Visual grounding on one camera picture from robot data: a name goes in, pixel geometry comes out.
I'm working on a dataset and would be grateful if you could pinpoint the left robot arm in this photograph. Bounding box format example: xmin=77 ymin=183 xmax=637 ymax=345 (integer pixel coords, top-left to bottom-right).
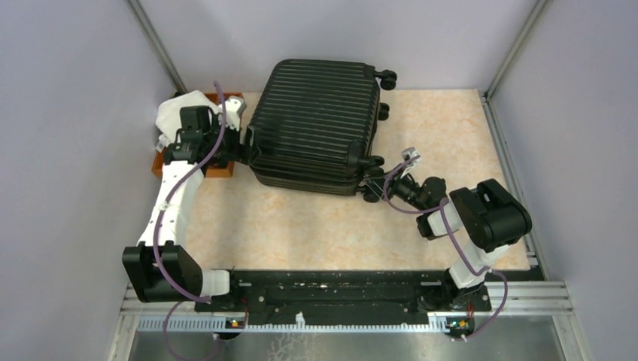
xmin=122 ymin=98 xmax=245 ymax=311

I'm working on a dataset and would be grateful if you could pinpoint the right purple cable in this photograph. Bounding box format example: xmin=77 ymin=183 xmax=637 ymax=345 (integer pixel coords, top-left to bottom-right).
xmin=381 ymin=155 xmax=509 ymax=344

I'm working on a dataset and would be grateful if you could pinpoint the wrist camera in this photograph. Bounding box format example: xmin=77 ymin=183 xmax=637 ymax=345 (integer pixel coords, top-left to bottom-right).
xmin=223 ymin=96 xmax=247 ymax=131
xmin=399 ymin=147 xmax=421 ymax=177

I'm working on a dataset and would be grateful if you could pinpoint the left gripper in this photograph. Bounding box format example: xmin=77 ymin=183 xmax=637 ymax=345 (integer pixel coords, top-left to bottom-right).
xmin=203 ymin=114 xmax=260 ymax=165

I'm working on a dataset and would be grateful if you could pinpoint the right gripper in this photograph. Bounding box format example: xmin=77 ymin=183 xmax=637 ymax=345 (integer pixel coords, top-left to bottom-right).
xmin=363 ymin=163 xmax=429 ymax=213

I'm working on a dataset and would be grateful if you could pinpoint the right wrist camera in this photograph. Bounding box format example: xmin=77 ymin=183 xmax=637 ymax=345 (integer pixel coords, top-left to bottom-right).
xmin=399 ymin=147 xmax=421 ymax=177

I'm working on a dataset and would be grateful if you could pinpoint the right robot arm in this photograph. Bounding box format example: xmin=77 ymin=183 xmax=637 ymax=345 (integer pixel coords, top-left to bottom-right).
xmin=361 ymin=175 xmax=532 ymax=310

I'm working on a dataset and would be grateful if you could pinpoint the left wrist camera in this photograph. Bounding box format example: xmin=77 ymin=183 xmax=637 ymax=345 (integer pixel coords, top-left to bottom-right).
xmin=223 ymin=96 xmax=247 ymax=131

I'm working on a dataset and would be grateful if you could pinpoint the purple cable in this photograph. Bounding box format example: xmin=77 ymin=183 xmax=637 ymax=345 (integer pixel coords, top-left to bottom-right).
xmin=381 ymin=155 xmax=509 ymax=344
xmin=151 ymin=80 xmax=228 ymax=361

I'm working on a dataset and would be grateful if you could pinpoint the wooden tray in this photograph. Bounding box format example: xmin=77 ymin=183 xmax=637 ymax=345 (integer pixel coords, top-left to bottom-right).
xmin=151 ymin=93 xmax=235 ymax=178

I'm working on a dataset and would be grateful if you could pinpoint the aluminium frame rail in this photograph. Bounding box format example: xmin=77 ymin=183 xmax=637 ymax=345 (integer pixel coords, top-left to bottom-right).
xmin=108 ymin=281 xmax=592 ymax=360

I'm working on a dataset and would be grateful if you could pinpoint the black suitcase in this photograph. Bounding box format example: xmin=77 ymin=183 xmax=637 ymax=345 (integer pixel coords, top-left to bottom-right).
xmin=245 ymin=59 xmax=397 ymax=196

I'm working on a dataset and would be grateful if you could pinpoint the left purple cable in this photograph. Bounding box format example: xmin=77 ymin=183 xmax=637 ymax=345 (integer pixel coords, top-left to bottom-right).
xmin=151 ymin=80 xmax=228 ymax=361

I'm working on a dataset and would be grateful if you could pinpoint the white folded towel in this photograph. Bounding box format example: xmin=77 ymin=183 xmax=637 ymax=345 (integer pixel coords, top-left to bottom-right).
xmin=155 ymin=90 xmax=219 ymax=151

